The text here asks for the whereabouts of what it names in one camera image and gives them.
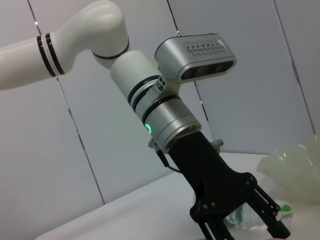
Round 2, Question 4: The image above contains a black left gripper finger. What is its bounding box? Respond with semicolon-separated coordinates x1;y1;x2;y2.
249;185;292;239

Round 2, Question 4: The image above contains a left gripper cable with connector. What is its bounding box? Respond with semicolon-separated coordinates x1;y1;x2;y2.
147;138;225;176

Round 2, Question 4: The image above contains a clear bottle green label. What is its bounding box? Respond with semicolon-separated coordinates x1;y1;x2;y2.
223;199;295;232

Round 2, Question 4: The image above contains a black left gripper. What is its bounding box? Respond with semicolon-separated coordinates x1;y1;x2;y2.
167;130;258;240

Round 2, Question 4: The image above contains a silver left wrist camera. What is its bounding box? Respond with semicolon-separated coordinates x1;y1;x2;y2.
154;33;238;85

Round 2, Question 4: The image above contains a green translucent fruit plate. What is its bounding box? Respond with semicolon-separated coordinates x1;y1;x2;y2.
256;136;320;205

